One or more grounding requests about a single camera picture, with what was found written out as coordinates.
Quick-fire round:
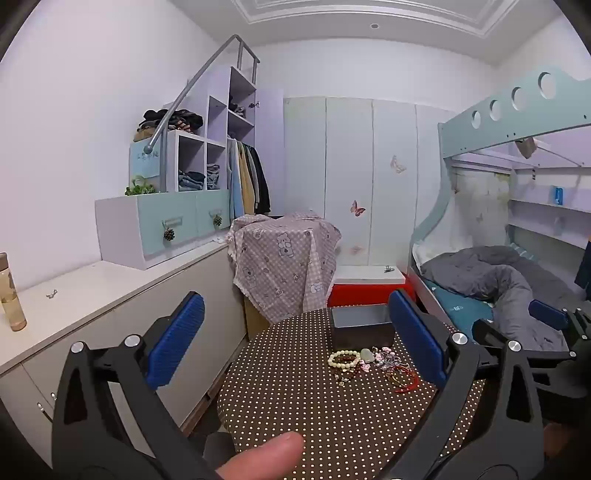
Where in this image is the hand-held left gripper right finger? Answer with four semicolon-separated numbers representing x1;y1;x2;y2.
387;288;546;480

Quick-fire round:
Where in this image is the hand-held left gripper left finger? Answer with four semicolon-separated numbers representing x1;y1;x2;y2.
52;291;218;480

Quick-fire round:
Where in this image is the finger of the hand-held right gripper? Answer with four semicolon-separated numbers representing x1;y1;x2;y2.
472;318;578;367
529;299;578;333

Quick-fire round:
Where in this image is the red string bracelet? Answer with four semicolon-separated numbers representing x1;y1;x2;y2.
385;364;422;394

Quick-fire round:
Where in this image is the metal tin box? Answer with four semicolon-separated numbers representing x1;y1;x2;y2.
330;304;395;349

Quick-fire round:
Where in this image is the cream bead bracelet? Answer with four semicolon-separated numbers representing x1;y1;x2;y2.
328;350;362;368

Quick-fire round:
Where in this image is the brown bead bracelet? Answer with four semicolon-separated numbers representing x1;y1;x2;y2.
335;366;368;386

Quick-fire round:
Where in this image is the person's left hand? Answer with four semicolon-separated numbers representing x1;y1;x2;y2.
215;431;305;480

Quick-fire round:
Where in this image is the teal bed sheet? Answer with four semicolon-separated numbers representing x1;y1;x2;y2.
425;279;495;337

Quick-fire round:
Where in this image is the grey duvet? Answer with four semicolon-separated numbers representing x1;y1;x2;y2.
420;246;583;352

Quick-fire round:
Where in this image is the low white cabinet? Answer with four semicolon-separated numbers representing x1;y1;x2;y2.
0;240;247;467

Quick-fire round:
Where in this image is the red storage box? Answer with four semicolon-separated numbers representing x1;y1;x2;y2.
328;265;416;309

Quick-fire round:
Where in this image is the stair cabinet with drawers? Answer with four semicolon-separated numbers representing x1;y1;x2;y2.
95;65;284;271

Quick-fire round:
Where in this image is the brown polka dot tablecloth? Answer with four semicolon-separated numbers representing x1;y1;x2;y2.
217;308;490;480

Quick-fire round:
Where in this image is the pink checked bear cloth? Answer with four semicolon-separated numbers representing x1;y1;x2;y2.
226;211;342;324

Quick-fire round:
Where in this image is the small green plant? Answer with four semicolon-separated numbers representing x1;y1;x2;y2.
124;175;157;197

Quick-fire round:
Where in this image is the light blue hanging shirt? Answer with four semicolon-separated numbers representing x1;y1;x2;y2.
228;141;245;220

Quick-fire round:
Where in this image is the clear drink bottle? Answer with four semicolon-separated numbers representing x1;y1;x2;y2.
0;252;27;332

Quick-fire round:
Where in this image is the yellow hanging coat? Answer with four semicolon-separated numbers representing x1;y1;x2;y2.
238;143;257;215

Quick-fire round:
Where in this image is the black hanging coat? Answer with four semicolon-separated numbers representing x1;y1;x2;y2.
253;148;271;215

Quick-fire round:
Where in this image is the grey green hanging coat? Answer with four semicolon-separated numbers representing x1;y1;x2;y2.
247;145;264;214

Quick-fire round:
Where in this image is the white wardrobe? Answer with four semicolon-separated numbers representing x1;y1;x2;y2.
283;96;458;268

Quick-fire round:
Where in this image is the teal bunk bed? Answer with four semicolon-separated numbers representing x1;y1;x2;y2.
409;65;591;361

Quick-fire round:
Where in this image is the pile of dark clothes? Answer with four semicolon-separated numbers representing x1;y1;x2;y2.
139;108;204;134

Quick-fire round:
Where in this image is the grey metal handrail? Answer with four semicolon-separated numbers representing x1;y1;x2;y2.
143;34;262;155

